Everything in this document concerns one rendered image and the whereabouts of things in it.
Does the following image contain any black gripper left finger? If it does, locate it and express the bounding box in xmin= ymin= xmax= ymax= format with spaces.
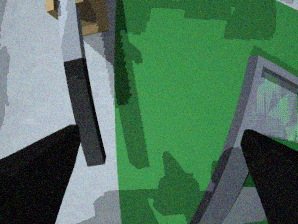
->
xmin=0 ymin=124 xmax=81 ymax=224

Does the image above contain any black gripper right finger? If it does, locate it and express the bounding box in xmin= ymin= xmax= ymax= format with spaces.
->
xmin=241 ymin=129 xmax=298 ymax=224

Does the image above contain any green mat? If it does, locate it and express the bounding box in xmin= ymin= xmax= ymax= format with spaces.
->
xmin=114 ymin=0 xmax=298 ymax=224

